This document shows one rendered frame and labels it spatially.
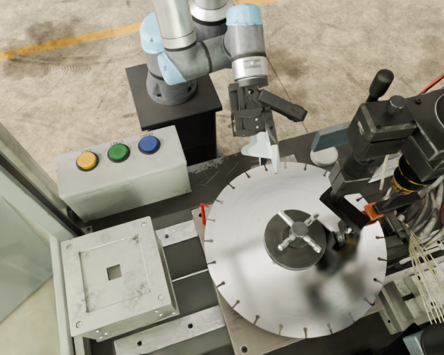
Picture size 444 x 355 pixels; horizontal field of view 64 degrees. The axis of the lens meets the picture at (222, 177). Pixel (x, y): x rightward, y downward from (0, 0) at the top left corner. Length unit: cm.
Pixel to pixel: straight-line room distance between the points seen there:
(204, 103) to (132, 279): 58
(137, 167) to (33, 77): 173
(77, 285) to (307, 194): 47
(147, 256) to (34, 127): 160
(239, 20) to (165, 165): 34
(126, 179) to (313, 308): 46
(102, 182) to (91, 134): 126
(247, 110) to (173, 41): 22
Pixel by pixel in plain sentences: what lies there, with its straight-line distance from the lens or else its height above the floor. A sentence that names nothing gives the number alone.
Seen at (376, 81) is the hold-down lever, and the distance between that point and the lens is 45.
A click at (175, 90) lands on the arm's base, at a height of 80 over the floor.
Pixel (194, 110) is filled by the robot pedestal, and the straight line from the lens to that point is 107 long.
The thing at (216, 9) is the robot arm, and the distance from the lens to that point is 97.
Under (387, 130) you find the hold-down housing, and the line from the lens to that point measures 44.
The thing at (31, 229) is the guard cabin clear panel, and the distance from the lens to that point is 77.
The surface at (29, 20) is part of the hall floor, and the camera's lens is 289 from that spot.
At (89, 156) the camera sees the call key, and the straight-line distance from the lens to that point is 84.
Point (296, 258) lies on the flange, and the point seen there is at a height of 96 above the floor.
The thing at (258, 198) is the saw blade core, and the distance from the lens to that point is 69.
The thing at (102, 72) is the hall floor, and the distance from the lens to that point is 234.
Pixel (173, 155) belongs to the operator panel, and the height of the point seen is 90.
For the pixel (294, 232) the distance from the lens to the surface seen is 61.
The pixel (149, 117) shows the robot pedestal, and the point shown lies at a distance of 107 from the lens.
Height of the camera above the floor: 157
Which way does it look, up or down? 62 degrees down
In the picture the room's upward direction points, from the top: straight up
